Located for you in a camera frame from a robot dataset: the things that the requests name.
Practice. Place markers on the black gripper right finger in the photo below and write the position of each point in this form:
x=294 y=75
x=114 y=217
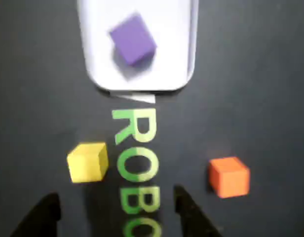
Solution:
x=194 y=219

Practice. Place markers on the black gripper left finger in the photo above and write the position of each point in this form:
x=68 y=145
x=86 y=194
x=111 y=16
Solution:
x=43 y=219

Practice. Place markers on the orange cube block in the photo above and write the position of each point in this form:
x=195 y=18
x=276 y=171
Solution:
x=228 y=177

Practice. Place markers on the yellow cube block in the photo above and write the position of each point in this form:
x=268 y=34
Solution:
x=86 y=164

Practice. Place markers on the purple cube block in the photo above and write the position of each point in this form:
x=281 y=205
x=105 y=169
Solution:
x=132 y=39

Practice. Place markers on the white rectangular tray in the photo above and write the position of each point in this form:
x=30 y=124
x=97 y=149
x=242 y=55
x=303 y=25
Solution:
x=166 y=74

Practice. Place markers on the black mat with ROBO print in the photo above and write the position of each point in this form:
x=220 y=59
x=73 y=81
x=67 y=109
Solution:
x=43 y=98

